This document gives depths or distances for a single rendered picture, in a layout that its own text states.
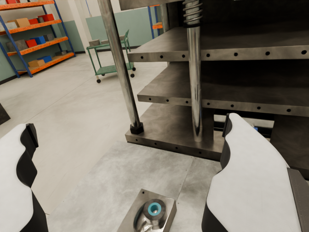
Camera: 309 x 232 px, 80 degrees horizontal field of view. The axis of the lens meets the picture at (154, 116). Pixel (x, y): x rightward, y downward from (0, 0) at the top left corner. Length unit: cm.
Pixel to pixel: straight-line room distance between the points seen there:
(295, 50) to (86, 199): 105
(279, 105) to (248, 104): 12
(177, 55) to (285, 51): 43
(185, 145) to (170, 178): 25
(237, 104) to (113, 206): 73
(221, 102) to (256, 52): 27
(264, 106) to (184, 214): 59
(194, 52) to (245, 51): 21
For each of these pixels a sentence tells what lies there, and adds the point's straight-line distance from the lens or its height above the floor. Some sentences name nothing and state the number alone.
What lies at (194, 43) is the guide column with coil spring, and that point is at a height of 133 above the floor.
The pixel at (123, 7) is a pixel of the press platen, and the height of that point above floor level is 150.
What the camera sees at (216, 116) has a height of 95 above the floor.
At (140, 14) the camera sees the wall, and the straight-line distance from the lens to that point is 742.
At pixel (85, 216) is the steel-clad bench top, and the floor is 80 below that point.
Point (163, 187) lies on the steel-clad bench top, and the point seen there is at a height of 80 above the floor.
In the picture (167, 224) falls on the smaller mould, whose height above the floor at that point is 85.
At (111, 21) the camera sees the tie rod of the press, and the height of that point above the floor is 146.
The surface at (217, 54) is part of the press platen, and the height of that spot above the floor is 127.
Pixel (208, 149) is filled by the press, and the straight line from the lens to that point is 106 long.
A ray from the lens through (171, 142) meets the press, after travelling 112.
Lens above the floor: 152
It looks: 32 degrees down
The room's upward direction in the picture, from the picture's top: 11 degrees counter-clockwise
